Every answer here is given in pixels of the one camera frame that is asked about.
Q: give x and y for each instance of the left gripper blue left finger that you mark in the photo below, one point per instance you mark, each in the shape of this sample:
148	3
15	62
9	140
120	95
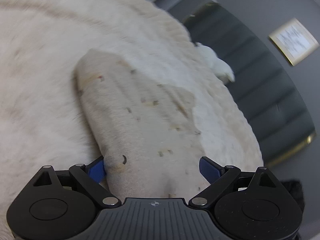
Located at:
95	170

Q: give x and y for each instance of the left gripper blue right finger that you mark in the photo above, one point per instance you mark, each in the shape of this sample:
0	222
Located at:
210	170

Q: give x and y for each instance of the beige patterned garment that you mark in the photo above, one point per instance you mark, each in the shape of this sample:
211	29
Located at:
145	130

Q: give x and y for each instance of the grey padded headboard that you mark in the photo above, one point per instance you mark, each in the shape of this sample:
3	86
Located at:
262	89

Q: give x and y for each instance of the white plush toy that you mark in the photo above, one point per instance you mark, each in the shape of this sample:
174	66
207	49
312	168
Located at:
219	67

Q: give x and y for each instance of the white fluffy bed blanket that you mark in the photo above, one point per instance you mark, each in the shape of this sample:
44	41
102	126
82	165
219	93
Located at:
41	117

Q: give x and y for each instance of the gold framed wall picture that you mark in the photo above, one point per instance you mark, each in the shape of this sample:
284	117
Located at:
294	41

